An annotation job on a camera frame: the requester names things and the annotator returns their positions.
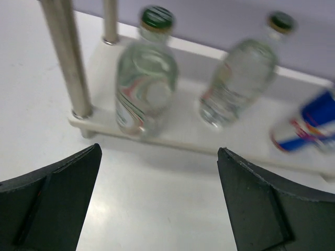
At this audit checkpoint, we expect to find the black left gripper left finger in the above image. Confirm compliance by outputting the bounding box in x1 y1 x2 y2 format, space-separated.
1 144 102 250

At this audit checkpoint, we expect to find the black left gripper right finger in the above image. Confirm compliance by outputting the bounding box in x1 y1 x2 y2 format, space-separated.
217 148 334 250

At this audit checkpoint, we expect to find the blue silver drink can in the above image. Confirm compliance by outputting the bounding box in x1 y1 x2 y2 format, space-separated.
270 84 334 153

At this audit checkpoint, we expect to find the clear glass bottle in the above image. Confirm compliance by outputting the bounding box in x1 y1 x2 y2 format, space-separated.
115 5 178 138
199 11 296 127

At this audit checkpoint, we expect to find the clear glass bottle front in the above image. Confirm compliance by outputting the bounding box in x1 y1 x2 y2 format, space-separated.
115 5 178 138

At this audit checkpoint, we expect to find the white two-tier shelf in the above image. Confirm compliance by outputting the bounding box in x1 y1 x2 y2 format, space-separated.
40 1 334 182

